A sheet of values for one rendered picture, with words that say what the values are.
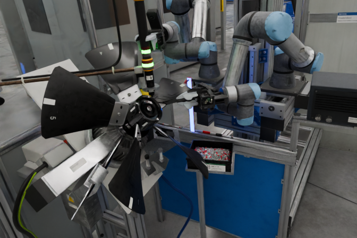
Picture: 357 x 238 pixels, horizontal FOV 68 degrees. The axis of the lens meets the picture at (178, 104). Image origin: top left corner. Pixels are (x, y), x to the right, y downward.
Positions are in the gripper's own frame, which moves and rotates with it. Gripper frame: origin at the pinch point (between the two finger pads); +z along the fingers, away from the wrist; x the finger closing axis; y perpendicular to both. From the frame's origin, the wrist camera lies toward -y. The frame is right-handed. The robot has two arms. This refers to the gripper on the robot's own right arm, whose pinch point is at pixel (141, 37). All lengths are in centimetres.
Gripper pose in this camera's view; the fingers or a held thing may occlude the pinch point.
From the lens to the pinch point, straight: 100.7
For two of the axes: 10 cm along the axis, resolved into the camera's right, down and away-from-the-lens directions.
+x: -9.5, -0.6, 3.1
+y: 0.8, 9.1, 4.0
